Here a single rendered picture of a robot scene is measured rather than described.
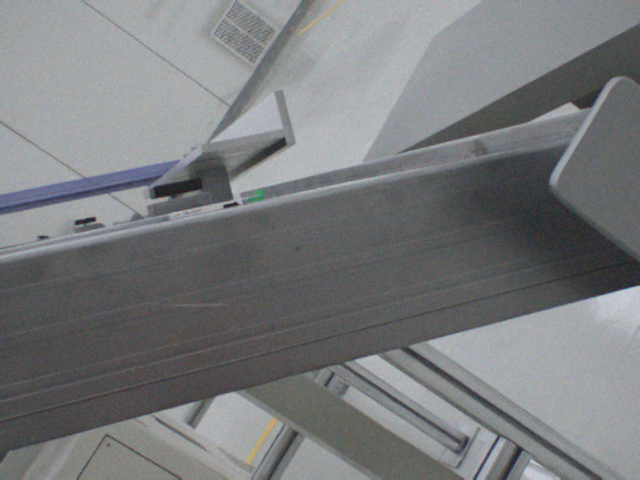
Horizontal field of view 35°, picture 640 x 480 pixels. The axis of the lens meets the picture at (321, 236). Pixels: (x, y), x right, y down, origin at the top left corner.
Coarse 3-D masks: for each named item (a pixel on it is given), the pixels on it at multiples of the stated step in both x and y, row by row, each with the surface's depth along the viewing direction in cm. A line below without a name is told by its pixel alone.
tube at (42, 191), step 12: (144, 168) 125; (156, 168) 126; (168, 168) 126; (72, 180) 122; (84, 180) 123; (96, 180) 123; (108, 180) 124; (120, 180) 125; (12, 192) 119; (24, 192) 120; (36, 192) 120; (48, 192) 121; (60, 192) 122; (0, 204) 119
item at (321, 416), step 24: (264, 384) 125; (288, 384) 126; (312, 384) 128; (264, 408) 129; (288, 408) 126; (312, 408) 127; (336, 408) 128; (312, 432) 127; (336, 432) 128; (360, 432) 129; (384, 432) 130; (336, 456) 133; (360, 456) 129; (384, 456) 130; (408, 456) 131
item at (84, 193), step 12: (132, 180) 135; (144, 180) 135; (72, 192) 132; (84, 192) 132; (96, 192) 133; (108, 192) 134; (12, 204) 129; (24, 204) 129; (36, 204) 130; (48, 204) 131
